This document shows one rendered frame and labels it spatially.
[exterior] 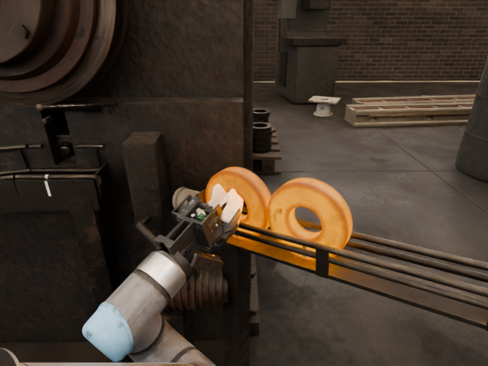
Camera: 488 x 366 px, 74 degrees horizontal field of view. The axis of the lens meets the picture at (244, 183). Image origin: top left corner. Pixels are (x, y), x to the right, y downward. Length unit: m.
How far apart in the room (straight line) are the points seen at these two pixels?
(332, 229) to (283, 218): 0.09
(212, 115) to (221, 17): 0.23
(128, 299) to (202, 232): 0.15
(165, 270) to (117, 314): 0.09
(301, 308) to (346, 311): 0.18
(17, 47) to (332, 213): 0.63
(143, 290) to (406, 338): 1.12
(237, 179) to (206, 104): 0.27
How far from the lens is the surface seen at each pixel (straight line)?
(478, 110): 2.96
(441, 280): 0.55
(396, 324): 1.49
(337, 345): 1.35
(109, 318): 0.52
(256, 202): 0.63
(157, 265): 0.53
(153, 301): 0.52
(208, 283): 0.78
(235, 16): 0.87
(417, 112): 4.26
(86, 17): 0.76
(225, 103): 0.83
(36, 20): 0.72
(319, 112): 4.33
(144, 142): 0.79
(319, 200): 0.56
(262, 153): 2.53
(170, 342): 0.58
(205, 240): 0.57
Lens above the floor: 1.04
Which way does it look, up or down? 26 degrees down
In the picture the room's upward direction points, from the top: straight up
